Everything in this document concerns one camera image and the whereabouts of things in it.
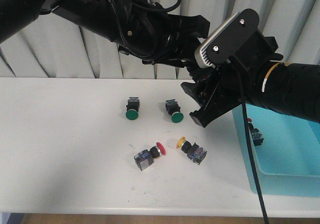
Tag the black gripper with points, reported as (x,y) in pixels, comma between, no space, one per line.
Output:
(180,38)
(245,77)

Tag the gripped red push button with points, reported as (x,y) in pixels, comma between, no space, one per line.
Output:
(256,135)

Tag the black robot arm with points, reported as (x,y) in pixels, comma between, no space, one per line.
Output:
(146,29)
(301,90)

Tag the light blue plastic box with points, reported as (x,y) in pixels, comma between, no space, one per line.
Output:
(288,160)

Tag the right green push button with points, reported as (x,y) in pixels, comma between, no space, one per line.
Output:
(174,110)

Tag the green push button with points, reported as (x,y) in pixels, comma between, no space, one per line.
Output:
(174,110)
(132,108)

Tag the lying yellow push button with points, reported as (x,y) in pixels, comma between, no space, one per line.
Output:
(194,152)

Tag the left green push button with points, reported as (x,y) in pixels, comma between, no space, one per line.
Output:
(132,108)

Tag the lying red push button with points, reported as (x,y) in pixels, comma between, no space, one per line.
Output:
(146,157)

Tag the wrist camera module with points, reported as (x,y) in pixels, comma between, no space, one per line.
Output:
(227,39)

